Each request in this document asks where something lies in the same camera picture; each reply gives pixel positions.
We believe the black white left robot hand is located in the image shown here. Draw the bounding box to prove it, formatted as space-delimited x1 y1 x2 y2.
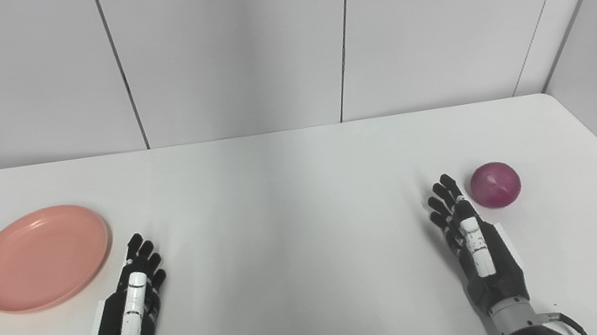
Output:
71 230 177 335

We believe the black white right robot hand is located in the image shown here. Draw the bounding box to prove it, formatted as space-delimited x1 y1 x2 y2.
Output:
423 163 532 323

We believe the purple red onion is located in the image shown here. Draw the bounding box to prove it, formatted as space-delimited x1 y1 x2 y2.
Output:
467 158 525 212

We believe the pink round plate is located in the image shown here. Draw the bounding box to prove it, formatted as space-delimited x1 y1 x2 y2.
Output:
0 198 121 318

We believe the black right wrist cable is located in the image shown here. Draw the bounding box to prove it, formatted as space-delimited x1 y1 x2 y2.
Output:
538 306 590 335

